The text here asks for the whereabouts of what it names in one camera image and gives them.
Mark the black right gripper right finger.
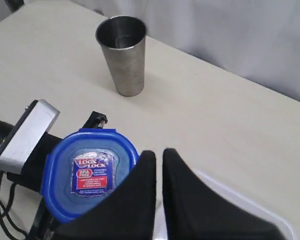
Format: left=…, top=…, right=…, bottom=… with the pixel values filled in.
left=162, top=148, right=284, bottom=240

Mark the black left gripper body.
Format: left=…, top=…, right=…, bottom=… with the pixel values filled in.
left=0, top=111, right=107, bottom=240

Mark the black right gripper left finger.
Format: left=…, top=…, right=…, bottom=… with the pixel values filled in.
left=52, top=150, right=156, bottom=240

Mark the blue container lid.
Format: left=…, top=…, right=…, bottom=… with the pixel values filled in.
left=41, top=128, right=139, bottom=224

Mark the stainless steel cup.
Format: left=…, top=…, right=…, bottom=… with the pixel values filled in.
left=95, top=15, right=147, bottom=97

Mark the white plastic tray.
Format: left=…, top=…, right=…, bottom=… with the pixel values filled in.
left=153, top=168, right=298, bottom=240

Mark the white backdrop curtain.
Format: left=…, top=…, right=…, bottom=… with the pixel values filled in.
left=77, top=0, right=300, bottom=101

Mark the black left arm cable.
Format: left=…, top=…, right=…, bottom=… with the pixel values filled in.
left=0, top=172, right=30, bottom=240

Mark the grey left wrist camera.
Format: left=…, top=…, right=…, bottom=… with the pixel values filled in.
left=0, top=99, right=60, bottom=175

